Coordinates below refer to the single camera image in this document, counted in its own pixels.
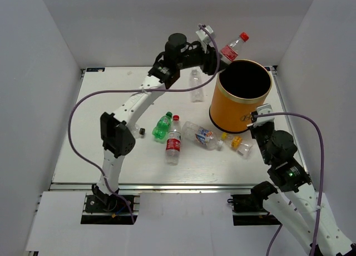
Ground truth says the red label Nongfu water bottle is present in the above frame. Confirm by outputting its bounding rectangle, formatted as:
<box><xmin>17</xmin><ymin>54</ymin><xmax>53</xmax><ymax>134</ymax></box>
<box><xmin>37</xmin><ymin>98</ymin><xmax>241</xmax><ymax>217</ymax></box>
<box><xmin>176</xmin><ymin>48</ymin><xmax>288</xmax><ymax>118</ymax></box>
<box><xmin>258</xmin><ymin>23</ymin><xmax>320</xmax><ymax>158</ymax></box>
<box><xmin>165</xmin><ymin>115</ymin><xmax>181</xmax><ymax>165</ymax></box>

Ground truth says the orange cylindrical bin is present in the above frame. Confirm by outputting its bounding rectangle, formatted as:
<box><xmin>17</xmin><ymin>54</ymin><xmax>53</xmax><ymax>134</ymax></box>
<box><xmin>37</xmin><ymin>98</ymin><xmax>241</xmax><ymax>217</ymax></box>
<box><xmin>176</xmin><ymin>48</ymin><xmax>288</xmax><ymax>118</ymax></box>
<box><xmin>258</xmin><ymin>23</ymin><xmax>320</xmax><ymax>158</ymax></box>
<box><xmin>209</xmin><ymin>60</ymin><xmax>273</xmax><ymax>134</ymax></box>

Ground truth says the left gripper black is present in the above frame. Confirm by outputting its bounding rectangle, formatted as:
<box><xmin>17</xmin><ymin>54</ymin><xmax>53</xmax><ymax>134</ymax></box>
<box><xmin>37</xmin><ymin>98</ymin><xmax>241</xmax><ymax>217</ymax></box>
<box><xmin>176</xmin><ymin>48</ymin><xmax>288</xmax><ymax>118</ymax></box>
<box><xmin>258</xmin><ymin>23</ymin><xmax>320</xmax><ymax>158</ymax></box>
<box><xmin>177</xmin><ymin>41</ymin><xmax>229</xmax><ymax>76</ymax></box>

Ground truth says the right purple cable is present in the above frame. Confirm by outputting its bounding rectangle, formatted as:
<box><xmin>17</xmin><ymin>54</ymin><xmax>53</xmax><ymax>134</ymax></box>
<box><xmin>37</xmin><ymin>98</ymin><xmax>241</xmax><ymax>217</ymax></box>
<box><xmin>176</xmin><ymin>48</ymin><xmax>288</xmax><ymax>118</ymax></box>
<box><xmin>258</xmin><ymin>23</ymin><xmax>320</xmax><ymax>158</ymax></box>
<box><xmin>251</xmin><ymin>112</ymin><xmax>325</xmax><ymax>256</ymax></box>

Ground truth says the purple cable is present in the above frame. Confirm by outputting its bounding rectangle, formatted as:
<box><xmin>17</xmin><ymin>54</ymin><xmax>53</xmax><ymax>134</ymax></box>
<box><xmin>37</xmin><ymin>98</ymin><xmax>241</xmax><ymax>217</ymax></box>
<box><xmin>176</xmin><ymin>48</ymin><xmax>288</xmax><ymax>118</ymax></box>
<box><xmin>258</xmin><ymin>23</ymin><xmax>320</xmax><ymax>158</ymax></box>
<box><xmin>251</xmin><ymin>112</ymin><xmax>325</xmax><ymax>256</ymax></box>
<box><xmin>68</xmin><ymin>24</ymin><xmax>221</xmax><ymax>225</ymax></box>

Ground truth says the clear unlabelled plastic bottle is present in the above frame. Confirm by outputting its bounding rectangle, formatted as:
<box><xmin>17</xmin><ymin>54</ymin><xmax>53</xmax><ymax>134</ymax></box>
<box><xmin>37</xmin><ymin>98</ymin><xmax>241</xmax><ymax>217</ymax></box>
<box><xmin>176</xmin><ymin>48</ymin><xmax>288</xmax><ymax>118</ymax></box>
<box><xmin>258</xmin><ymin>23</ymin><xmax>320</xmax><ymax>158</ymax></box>
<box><xmin>189</xmin><ymin>69</ymin><xmax>204</xmax><ymax>102</ymax></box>

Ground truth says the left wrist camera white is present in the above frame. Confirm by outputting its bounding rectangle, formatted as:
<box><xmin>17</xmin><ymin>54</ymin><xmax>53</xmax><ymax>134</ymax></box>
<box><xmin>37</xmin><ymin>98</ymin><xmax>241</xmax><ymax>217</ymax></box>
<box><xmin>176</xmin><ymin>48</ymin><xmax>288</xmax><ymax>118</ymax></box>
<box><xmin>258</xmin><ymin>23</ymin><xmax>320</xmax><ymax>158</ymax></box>
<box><xmin>195</xmin><ymin>24</ymin><xmax>216</xmax><ymax>45</ymax></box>

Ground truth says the yellow cap small bottle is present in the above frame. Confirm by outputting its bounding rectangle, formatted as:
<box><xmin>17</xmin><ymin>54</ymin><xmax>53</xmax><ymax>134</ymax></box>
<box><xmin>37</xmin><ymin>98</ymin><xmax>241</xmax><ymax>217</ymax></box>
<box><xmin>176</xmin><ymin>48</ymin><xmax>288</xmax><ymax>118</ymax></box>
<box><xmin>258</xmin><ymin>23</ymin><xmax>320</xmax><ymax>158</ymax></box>
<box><xmin>221</xmin><ymin>132</ymin><xmax>253</xmax><ymax>158</ymax></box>

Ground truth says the aluminium table edge rail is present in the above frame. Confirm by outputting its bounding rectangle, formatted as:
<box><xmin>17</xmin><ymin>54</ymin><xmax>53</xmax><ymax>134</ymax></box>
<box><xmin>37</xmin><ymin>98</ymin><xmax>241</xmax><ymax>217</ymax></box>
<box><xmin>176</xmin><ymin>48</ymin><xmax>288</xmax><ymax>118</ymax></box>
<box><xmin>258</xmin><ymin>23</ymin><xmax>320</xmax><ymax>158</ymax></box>
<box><xmin>48</xmin><ymin>183</ymin><xmax>317</xmax><ymax>192</ymax></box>

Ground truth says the green plastic bottle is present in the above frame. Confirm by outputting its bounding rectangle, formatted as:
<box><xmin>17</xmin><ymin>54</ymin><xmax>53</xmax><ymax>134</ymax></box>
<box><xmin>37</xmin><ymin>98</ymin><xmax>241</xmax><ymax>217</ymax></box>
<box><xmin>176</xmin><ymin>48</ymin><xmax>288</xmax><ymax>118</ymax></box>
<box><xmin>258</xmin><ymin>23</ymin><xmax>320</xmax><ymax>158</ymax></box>
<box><xmin>152</xmin><ymin>111</ymin><xmax>172</xmax><ymax>143</ymax></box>

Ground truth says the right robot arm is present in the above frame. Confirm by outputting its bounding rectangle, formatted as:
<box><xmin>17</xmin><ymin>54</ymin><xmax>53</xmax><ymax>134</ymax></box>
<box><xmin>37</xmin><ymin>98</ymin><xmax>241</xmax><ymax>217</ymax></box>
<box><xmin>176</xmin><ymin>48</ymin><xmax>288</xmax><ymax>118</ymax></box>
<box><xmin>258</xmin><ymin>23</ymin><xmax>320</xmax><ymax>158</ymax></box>
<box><xmin>248</xmin><ymin>119</ymin><xmax>355</xmax><ymax>255</ymax></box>

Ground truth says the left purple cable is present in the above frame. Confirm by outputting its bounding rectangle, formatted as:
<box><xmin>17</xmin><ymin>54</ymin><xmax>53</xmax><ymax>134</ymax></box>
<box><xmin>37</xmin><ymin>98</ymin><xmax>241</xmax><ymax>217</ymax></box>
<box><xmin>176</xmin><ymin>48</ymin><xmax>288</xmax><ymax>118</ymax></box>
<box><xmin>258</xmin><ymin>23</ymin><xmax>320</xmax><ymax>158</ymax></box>
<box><xmin>68</xmin><ymin>24</ymin><xmax>221</xmax><ymax>225</ymax></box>

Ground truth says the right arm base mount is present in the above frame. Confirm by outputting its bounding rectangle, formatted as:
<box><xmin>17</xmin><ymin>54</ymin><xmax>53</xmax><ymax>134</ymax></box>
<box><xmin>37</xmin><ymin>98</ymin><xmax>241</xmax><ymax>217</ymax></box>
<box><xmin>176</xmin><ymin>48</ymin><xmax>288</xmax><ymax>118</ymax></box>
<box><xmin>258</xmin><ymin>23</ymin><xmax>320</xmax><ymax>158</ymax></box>
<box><xmin>227</xmin><ymin>194</ymin><xmax>280</xmax><ymax>226</ymax></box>

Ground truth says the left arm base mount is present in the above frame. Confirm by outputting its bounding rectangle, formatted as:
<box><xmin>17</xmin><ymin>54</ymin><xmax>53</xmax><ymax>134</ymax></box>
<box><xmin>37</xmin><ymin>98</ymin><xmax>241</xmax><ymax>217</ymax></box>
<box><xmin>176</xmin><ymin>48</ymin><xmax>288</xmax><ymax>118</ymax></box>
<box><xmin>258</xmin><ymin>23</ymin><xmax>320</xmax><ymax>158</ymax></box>
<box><xmin>80</xmin><ymin>195</ymin><xmax>134</xmax><ymax>225</ymax></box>

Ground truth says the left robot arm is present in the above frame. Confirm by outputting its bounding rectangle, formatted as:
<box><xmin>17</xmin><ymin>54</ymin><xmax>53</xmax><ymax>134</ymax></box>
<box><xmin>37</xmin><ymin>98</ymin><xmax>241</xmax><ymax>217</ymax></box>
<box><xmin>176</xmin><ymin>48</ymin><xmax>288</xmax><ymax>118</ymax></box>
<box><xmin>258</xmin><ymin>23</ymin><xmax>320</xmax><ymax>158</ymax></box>
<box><xmin>92</xmin><ymin>29</ymin><xmax>220</xmax><ymax>211</ymax></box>

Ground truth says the blue orange label clear bottle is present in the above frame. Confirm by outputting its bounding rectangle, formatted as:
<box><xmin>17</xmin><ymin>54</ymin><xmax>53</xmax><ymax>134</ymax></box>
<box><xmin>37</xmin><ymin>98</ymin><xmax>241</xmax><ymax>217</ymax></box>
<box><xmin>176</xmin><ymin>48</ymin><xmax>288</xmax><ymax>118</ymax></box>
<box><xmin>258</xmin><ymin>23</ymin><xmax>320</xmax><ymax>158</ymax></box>
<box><xmin>182</xmin><ymin>121</ymin><xmax>223</xmax><ymax>150</ymax></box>

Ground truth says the Coke bottle red label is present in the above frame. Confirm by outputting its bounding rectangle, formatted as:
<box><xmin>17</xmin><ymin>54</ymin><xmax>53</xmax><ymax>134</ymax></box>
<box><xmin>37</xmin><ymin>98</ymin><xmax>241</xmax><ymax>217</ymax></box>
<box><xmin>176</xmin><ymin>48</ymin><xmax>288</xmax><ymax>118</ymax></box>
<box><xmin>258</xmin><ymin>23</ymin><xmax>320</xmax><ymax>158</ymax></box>
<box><xmin>220</xmin><ymin>32</ymin><xmax>249</xmax><ymax>65</ymax></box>

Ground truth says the blue sticker on table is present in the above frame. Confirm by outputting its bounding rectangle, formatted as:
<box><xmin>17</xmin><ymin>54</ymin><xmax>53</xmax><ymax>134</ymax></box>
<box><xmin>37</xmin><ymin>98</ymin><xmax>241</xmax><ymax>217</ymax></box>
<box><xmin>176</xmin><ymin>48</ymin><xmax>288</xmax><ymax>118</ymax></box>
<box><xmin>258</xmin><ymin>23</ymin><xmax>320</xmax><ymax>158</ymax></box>
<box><xmin>86</xmin><ymin>67</ymin><xmax>105</xmax><ymax>72</ymax></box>

